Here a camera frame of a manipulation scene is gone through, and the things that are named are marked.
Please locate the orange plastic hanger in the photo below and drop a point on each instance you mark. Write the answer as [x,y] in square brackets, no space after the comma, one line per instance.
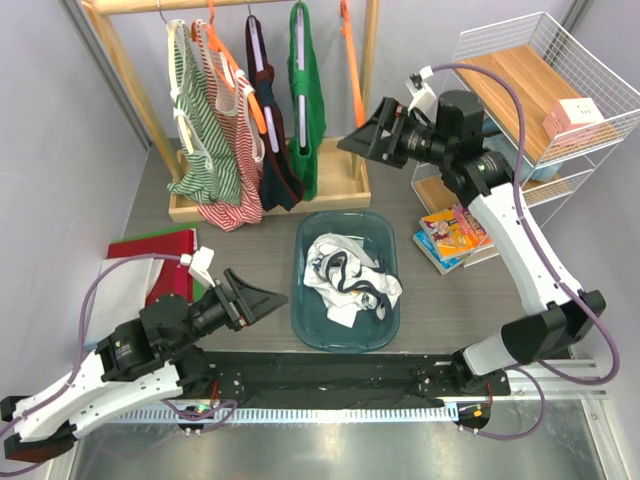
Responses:
[347,32]

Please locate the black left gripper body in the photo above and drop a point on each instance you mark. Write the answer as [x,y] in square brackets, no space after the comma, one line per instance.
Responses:
[215,312]

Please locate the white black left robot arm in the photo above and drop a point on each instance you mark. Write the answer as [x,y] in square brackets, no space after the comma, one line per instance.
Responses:
[153,357]

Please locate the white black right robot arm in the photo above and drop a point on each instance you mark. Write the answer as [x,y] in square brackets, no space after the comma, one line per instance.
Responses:
[558,311]

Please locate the lilac hanger in green top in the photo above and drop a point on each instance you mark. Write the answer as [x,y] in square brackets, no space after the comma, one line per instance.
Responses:
[299,61]

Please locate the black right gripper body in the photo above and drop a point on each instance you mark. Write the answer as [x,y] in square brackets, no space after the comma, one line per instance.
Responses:
[410,141]

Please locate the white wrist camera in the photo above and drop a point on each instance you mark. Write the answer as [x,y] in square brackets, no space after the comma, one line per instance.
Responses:
[423,96]
[198,265]

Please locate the green striped tank top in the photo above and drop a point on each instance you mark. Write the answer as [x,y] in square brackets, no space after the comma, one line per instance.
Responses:
[212,176]

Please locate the pink cube power socket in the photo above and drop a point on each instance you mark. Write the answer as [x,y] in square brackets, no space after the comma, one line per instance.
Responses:
[570,114]

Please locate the white wire shelf rack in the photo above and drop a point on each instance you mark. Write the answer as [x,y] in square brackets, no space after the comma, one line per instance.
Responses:
[544,63]

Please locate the white navy-trimmed tank top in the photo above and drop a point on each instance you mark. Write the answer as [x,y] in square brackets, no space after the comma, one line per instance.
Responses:
[349,280]

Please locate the white slotted cable duct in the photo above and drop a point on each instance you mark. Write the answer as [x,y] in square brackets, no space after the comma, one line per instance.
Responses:
[162,414]

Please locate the wooden clothes rack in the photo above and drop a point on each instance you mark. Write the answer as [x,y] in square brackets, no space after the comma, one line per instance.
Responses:
[343,177]

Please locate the dark maroon tank top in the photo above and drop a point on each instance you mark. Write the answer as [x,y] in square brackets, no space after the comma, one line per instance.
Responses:
[280,186]

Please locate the red striped tank top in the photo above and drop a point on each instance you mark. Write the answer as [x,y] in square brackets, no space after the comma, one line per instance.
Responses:
[227,91]

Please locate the teal transparent plastic bin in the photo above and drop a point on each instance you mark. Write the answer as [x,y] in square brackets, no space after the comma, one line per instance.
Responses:
[308,313]

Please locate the green folder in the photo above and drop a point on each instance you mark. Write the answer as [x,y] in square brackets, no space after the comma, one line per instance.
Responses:
[197,287]

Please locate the white paper sheets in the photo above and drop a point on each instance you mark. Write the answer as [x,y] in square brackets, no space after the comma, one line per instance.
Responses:
[120,296]

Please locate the light blue cap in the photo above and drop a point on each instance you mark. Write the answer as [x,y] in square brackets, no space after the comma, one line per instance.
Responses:
[495,140]

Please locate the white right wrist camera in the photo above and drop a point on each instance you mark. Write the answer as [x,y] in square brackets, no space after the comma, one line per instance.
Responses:
[423,96]

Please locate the red book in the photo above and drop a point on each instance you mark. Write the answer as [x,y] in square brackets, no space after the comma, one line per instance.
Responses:
[170,280]

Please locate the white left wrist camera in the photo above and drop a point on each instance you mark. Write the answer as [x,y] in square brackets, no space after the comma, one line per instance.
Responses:
[198,265]

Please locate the blue paperback book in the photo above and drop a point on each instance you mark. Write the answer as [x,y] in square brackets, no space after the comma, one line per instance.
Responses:
[443,266]

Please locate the colourful Roald Dahl book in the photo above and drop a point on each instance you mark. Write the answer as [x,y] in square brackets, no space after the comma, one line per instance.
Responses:
[455,232]

